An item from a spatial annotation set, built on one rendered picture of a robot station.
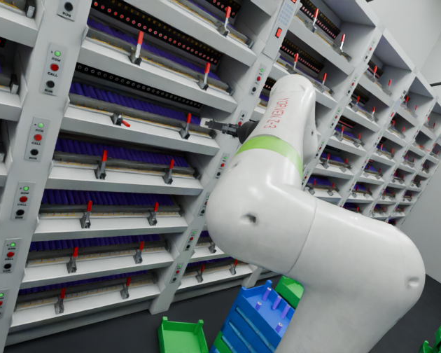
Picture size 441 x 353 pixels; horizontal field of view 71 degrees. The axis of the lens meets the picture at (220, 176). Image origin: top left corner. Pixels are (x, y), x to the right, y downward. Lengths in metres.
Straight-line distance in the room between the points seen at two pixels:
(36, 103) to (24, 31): 0.17
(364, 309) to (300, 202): 0.14
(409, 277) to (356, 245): 0.06
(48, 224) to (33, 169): 0.22
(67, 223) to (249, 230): 0.86
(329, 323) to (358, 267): 0.09
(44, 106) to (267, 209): 0.70
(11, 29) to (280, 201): 0.72
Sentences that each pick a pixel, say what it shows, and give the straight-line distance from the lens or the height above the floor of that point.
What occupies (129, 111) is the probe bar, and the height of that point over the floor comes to 0.93.
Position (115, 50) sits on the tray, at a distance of 1.00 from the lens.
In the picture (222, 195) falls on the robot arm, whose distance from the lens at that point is 0.38.
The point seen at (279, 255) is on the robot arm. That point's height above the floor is 0.97.
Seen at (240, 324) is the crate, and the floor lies 0.27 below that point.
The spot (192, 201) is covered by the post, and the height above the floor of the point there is 0.61.
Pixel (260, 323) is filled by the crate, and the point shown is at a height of 0.34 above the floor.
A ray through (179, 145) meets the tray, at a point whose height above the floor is 0.86.
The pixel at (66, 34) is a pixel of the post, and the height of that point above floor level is 1.09.
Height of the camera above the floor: 1.13
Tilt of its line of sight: 16 degrees down
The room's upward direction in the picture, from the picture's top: 23 degrees clockwise
